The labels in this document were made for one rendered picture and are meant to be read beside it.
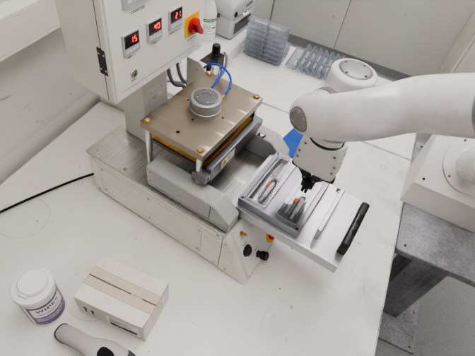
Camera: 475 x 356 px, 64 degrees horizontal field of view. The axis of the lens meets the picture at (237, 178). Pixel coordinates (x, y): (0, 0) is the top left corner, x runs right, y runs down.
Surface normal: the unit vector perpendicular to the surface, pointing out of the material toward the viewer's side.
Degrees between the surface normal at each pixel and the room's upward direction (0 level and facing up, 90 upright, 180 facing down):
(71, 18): 90
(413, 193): 90
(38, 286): 1
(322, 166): 92
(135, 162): 0
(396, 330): 0
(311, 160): 92
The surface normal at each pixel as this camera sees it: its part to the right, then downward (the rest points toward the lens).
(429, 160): -0.23, 0.00
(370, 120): -0.18, 0.42
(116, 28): 0.84, 0.47
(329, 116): -0.66, 0.29
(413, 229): 0.13, -0.64
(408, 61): -0.41, 0.66
